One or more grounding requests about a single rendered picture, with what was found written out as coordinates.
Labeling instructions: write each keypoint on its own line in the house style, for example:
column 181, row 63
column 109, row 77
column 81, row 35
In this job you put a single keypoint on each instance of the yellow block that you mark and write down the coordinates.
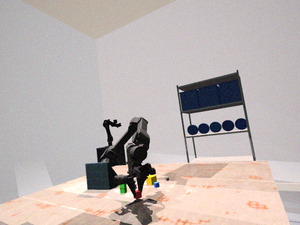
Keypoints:
column 151, row 179

